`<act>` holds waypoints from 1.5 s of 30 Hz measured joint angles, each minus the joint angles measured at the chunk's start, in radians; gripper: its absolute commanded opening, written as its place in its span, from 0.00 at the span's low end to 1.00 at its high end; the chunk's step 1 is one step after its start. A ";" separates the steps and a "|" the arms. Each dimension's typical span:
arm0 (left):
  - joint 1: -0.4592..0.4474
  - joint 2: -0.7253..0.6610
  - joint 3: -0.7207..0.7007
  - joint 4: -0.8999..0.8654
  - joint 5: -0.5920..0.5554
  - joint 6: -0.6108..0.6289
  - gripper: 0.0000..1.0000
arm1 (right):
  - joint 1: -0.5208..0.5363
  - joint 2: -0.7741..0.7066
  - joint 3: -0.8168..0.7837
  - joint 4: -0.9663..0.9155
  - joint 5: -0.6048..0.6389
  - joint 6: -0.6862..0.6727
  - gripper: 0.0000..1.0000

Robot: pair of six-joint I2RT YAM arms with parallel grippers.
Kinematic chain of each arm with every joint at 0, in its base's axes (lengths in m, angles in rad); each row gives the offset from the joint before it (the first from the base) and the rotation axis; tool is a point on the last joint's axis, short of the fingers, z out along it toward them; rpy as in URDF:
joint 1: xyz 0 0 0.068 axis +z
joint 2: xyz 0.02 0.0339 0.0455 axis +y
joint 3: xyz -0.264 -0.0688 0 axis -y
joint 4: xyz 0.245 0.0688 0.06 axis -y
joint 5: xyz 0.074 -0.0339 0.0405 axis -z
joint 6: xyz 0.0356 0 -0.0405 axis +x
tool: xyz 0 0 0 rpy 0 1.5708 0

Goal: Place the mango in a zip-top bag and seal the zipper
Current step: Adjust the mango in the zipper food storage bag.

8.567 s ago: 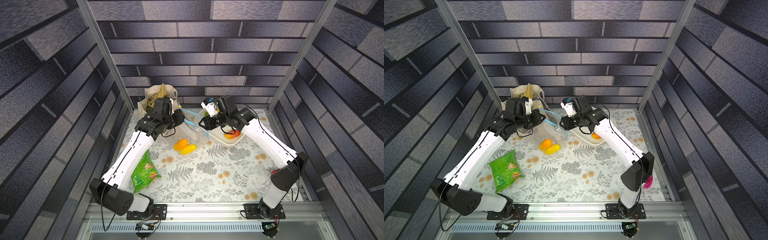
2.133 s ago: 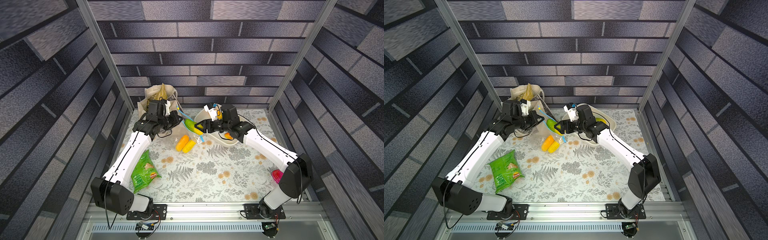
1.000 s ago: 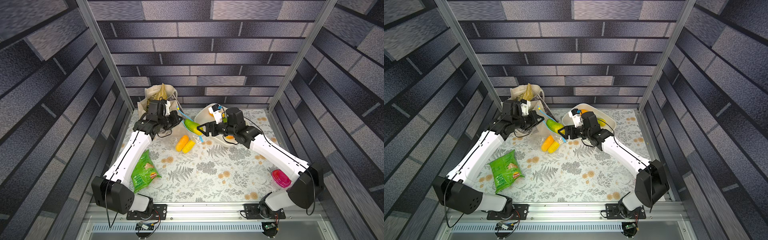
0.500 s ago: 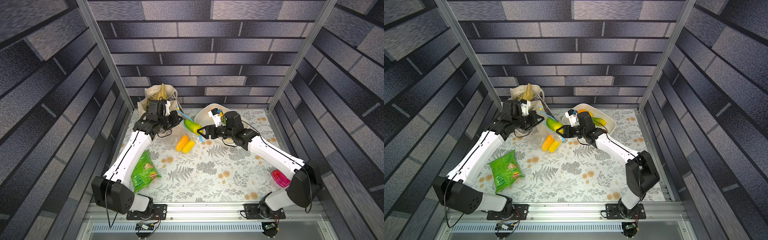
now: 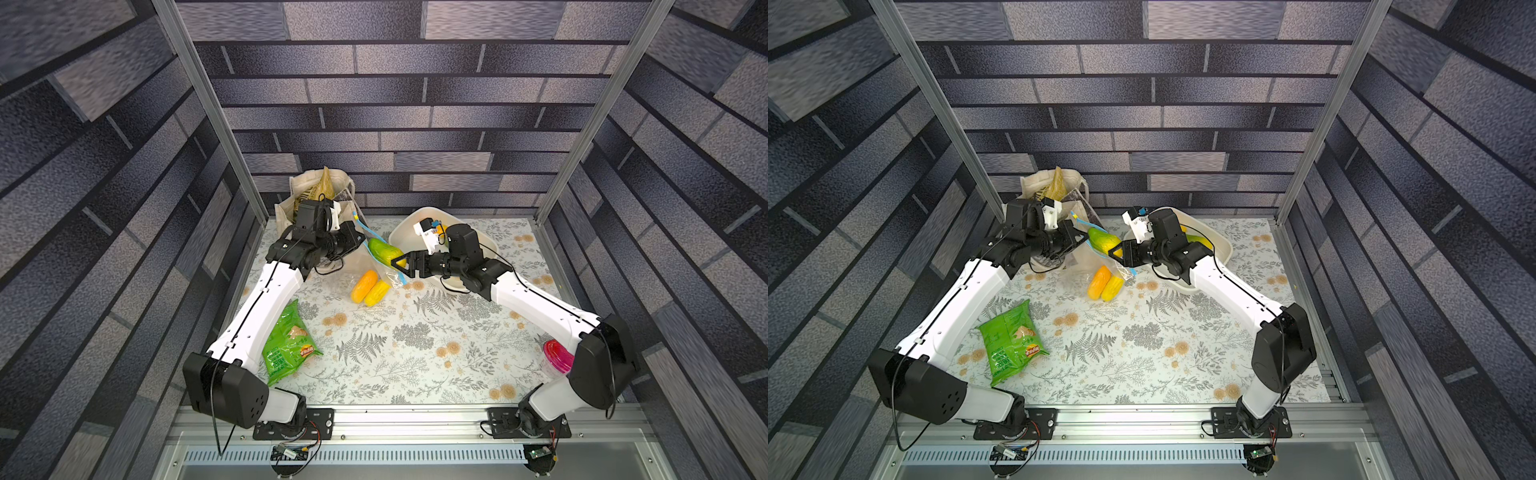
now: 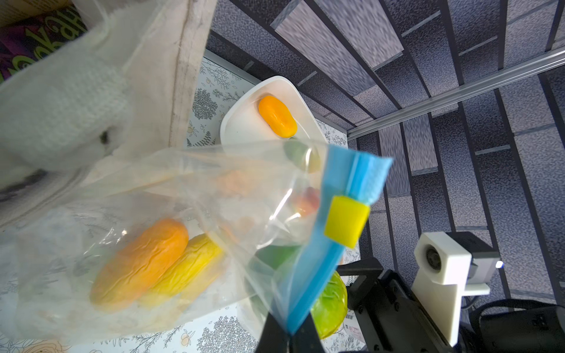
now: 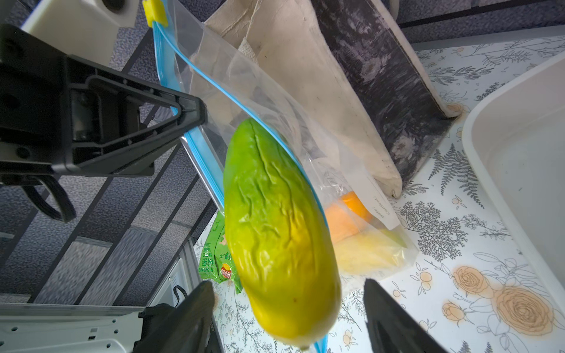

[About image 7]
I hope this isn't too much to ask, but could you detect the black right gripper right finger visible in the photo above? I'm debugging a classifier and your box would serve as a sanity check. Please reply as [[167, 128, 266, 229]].
[[363, 279, 446, 353]]

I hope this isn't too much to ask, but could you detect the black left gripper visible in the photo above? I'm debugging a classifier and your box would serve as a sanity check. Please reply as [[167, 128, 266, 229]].
[[1, 24, 207, 185]]

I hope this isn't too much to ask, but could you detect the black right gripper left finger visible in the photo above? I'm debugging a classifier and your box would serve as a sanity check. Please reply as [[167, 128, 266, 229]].
[[133, 281, 215, 352]]

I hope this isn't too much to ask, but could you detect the yellow mango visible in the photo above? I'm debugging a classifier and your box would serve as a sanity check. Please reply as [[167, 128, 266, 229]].
[[333, 229, 413, 277]]

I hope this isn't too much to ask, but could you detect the orange mango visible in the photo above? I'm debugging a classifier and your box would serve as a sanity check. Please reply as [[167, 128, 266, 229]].
[[325, 191, 373, 244]]

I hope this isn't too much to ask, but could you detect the green mango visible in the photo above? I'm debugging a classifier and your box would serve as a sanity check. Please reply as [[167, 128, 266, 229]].
[[223, 119, 341, 349]]

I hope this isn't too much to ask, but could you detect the clear zip-top bag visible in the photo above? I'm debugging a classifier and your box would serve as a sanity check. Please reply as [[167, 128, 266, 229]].
[[142, 0, 419, 353]]

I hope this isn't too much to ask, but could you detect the green chip bag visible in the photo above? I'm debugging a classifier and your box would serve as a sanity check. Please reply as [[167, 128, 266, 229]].
[[199, 213, 243, 294]]

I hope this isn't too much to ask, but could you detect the beige canvas tote bag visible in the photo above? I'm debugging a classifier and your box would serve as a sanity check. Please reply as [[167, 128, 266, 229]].
[[205, 1, 460, 198]]

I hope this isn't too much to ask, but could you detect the white serving dish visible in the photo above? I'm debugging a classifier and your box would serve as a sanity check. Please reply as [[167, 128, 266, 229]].
[[462, 54, 564, 309]]

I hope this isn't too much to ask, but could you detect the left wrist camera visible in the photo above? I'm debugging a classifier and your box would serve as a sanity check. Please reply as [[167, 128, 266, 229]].
[[21, 0, 140, 65]]

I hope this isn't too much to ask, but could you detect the aluminium front rail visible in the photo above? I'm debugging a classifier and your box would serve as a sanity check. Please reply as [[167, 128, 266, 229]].
[[1, 243, 200, 352]]

